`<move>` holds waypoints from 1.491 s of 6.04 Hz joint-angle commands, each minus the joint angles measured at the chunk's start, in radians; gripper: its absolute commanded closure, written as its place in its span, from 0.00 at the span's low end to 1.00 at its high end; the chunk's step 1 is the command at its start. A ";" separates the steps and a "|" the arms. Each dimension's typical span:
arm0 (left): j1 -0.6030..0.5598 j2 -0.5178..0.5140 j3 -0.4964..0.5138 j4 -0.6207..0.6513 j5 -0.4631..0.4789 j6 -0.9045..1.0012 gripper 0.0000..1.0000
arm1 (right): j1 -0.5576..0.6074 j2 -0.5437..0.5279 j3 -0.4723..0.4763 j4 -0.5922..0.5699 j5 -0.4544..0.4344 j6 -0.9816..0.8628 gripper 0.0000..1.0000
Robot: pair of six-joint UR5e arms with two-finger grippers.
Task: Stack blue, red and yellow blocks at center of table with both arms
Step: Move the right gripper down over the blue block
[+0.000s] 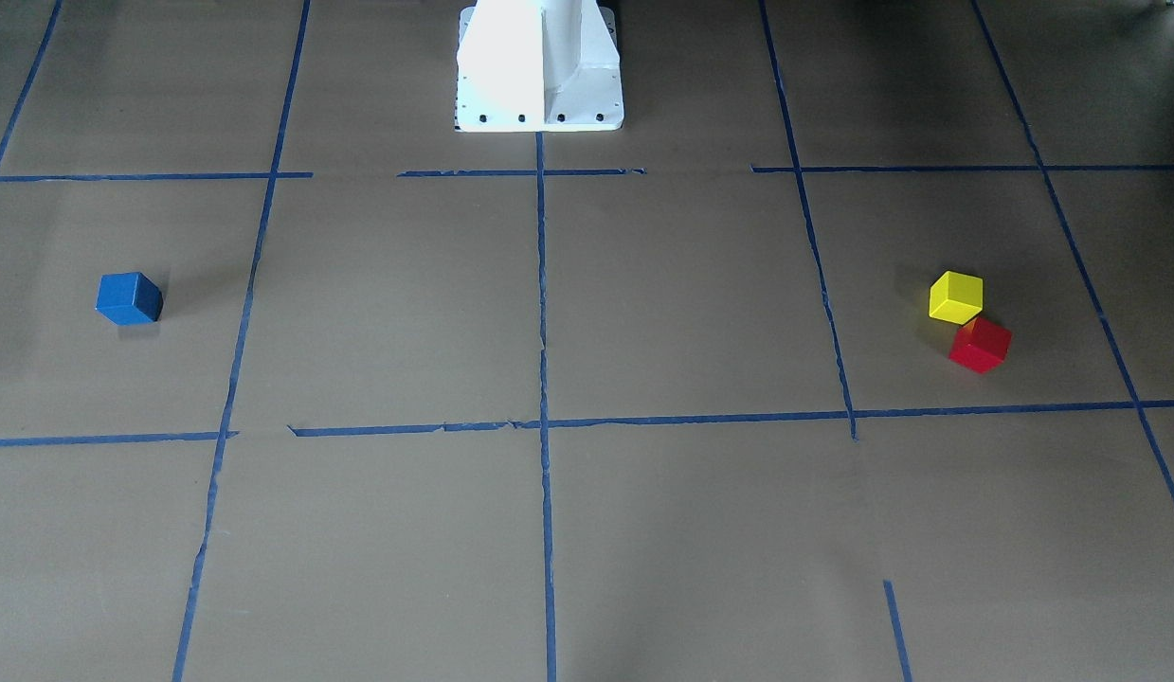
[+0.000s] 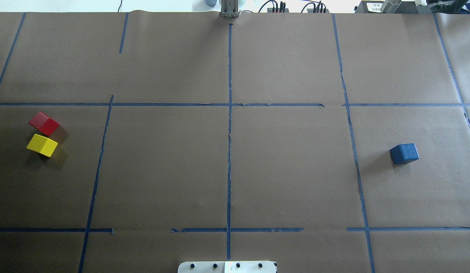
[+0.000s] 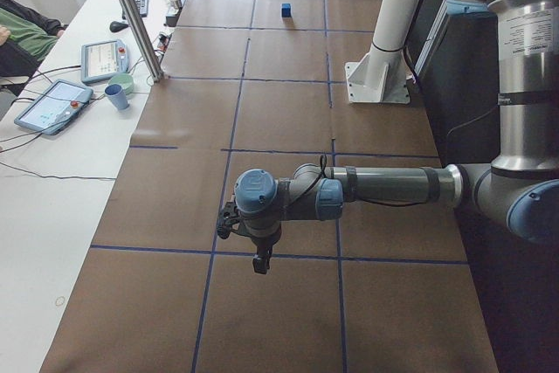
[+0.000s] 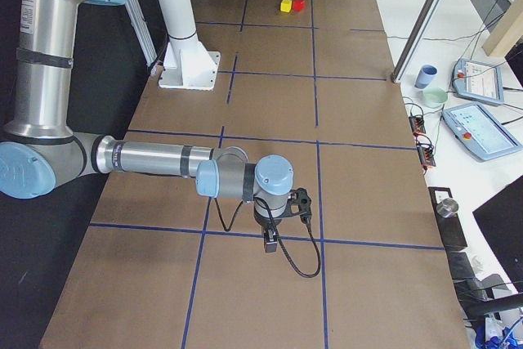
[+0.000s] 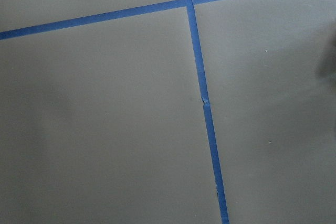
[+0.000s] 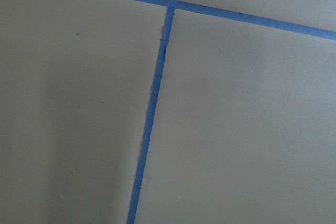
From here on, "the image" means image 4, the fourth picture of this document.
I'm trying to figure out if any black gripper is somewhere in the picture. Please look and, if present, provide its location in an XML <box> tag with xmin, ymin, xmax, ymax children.
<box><xmin>254</xmin><ymin>210</ymin><xmax>283</xmax><ymax>253</ymax></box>

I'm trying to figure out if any yellow cube block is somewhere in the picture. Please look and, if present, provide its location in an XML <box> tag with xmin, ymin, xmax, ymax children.
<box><xmin>279</xmin><ymin>0</ymin><xmax>293</xmax><ymax>13</ymax></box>

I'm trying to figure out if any red cube block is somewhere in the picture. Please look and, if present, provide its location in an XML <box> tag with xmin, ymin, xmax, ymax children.
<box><xmin>292</xmin><ymin>0</ymin><xmax>306</xmax><ymax>12</ymax></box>

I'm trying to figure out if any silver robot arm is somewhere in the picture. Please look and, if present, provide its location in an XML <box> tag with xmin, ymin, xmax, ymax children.
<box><xmin>1</xmin><ymin>0</ymin><xmax>293</xmax><ymax>252</ymax></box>

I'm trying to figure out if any near orange black connector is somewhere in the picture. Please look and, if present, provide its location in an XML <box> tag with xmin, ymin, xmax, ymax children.
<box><xmin>416</xmin><ymin>142</ymin><xmax>436</xmax><ymax>169</ymax></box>

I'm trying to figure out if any orange black connector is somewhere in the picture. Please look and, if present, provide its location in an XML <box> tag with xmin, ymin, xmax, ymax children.
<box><xmin>416</xmin><ymin>142</ymin><xmax>436</xmax><ymax>169</ymax></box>
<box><xmin>409</xmin><ymin>114</ymin><xmax>426</xmax><ymax>135</ymax></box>

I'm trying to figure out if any silver metal cylinder weight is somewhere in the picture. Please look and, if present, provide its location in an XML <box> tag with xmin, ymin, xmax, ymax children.
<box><xmin>436</xmin><ymin>198</ymin><xmax>459</xmax><ymax>218</ymax></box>

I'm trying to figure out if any black rectangular block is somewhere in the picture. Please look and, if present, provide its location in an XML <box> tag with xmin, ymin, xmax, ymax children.
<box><xmin>428</xmin><ymin>186</ymin><xmax>467</xmax><ymax>251</ymax></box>

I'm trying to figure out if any far orange black connector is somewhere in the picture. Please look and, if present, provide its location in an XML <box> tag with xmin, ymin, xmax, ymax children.
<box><xmin>409</xmin><ymin>114</ymin><xmax>426</xmax><ymax>135</ymax></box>

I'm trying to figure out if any light green bowl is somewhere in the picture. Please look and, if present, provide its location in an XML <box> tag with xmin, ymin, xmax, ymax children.
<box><xmin>422</xmin><ymin>87</ymin><xmax>448</xmax><ymax>108</ymax></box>

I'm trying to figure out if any blue cup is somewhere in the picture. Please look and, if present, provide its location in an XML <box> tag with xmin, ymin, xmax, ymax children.
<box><xmin>414</xmin><ymin>65</ymin><xmax>438</xmax><ymax>89</ymax></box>

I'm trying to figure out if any black monitor corner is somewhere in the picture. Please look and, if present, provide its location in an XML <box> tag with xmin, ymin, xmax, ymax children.
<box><xmin>473</xmin><ymin>177</ymin><xmax>523</xmax><ymax>291</ymax></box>

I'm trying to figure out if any near teach pendant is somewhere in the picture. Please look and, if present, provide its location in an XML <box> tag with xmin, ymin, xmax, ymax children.
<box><xmin>442</xmin><ymin>103</ymin><xmax>522</xmax><ymax>161</ymax></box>

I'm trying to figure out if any teach pendant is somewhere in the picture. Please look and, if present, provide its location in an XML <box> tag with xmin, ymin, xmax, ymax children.
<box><xmin>442</xmin><ymin>103</ymin><xmax>522</xmax><ymax>161</ymax></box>
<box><xmin>452</xmin><ymin>58</ymin><xmax>505</xmax><ymax>105</ymax></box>

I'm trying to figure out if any far teach pendant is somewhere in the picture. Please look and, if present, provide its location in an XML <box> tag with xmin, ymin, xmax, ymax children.
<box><xmin>452</xmin><ymin>58</ymin><xmax>505</xmax><ymax>105</ymax></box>

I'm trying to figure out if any wooden plank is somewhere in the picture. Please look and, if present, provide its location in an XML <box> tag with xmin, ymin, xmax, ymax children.
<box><xmin>483</xmin><ymin>0</ymin><xmax>523</xmax><ymax>57</ymax></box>

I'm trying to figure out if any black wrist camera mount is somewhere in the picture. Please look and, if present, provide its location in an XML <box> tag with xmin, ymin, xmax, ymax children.
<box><xmin>284</xmin><ymin>187</ymin><xmax>312</xmax><ymax>224</ymax></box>

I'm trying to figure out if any white pedestal column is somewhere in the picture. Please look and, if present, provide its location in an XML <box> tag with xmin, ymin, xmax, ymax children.
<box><xmin>159</xmin><ymin>0</ymin><xmax>221</xmax><ymax>91</ymax></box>

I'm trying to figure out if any aluminium frame post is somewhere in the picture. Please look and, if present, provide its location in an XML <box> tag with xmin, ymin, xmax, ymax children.
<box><xmin>391</xmin><ymin>0</ymin><xmax>441</xmax><ymax>83</ymax></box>

